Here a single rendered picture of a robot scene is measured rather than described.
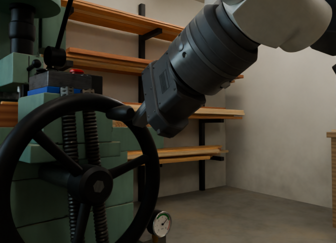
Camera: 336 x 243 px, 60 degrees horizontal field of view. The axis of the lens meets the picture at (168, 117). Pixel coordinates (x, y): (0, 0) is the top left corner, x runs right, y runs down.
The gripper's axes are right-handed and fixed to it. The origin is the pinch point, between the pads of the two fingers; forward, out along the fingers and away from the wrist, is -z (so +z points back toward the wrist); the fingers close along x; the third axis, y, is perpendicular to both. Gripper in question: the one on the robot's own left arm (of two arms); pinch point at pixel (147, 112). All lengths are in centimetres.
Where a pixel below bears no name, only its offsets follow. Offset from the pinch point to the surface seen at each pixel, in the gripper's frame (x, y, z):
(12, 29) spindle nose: 34.7, 17.6, -24.4
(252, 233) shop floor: 20, -196, -129
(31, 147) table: -0.1, 12.0, -16.5
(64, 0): 213, -25, -127
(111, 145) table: 3.7, -3.0, -16.6
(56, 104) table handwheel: 1.1, 12.1, -5.2
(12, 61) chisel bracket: 26.0, 16.1, -25.7
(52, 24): 57, 6, -35
